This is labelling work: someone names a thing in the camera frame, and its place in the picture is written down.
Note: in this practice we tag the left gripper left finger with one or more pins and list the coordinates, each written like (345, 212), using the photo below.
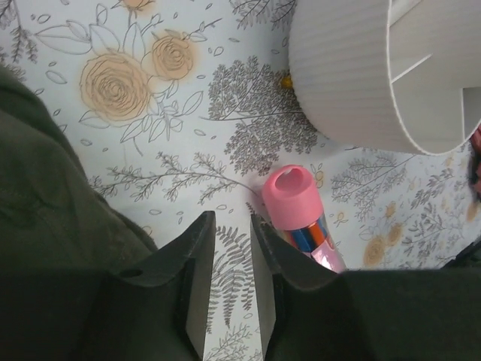
(154, 310)

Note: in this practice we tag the pink lid pencil jar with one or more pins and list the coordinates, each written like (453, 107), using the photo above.
(295, 208)

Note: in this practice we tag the white round organizer container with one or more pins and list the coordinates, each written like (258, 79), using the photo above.
(402, 76)

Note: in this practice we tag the dark green cloth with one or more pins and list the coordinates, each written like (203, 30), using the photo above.
(50, 216)

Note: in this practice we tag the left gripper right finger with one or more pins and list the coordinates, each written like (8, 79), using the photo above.
(307, 312)

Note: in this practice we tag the floral table mat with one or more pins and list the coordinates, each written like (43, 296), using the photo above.
(176, 107)

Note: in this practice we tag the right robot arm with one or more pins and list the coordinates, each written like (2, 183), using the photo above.
(468, 258)

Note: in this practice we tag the red cloth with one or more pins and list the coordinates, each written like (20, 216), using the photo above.
(475, 141)

